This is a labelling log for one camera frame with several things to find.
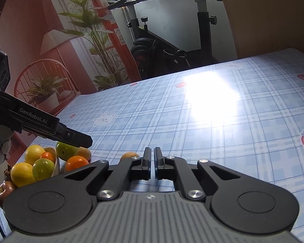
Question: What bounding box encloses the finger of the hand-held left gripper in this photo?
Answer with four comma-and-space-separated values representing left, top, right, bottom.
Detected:
57, 123, 93, 148

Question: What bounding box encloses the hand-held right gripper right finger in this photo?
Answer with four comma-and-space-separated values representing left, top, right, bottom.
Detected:
154, 147, 244, 200

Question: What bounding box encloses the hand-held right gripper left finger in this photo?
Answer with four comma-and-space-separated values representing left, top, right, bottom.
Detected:
64, 147, 152, 201

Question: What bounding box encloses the green apple with stem dimple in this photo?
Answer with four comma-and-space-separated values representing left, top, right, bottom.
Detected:
56, 142, 79, 161

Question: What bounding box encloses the small yellow-brown fruit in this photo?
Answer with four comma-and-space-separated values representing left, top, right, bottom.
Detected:
77, 147, 92, 161

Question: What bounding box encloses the large orange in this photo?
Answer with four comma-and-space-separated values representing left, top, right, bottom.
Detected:
65, 156, 90, 172

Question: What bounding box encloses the cream bowl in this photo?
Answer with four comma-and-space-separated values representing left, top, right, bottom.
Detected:
5, 147, 66, 183

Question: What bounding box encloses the small mandarin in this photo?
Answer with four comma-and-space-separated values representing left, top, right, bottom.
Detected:
40, 151, 56, 163

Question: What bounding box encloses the large yellow citrus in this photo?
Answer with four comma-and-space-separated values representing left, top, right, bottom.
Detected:
11, 162, 36, 188
25, 145, 46, 165

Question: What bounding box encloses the round green apple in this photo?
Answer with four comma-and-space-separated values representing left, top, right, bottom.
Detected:
32, 158, 55, 182

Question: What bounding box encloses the dark purple mangosteen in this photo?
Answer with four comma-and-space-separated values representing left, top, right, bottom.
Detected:
3, 164, 14, 183

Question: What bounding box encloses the red apple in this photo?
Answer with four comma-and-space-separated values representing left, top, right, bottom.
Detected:
0, 181, 17, 209

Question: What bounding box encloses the blue checked tablecloth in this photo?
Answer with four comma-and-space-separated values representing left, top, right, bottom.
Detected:
0, 48, 304, 243

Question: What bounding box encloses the black exercise bike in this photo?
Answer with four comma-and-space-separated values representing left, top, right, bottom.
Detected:
107, 0, 222, 80

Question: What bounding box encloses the wooden cabinet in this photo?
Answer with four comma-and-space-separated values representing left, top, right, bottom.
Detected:
215, 0, 304, 59

